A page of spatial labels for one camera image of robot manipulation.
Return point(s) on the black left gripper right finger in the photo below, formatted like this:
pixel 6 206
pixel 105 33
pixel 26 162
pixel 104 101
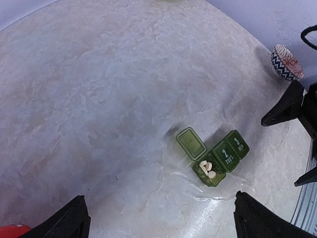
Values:
pixel 253 220

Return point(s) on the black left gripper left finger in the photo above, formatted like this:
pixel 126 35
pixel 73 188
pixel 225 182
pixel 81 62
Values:
pixel 71 221

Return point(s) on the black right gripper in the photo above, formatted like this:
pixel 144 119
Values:
pixel 288 108

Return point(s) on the orange pill bottle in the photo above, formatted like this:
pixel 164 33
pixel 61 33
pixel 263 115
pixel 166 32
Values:
pixel 13 231

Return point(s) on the green pill organizer box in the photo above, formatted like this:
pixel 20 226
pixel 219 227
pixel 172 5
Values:
pixel 224 156

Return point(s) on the white tablets in organizer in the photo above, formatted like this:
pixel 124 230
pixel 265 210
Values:
pixel 207 169

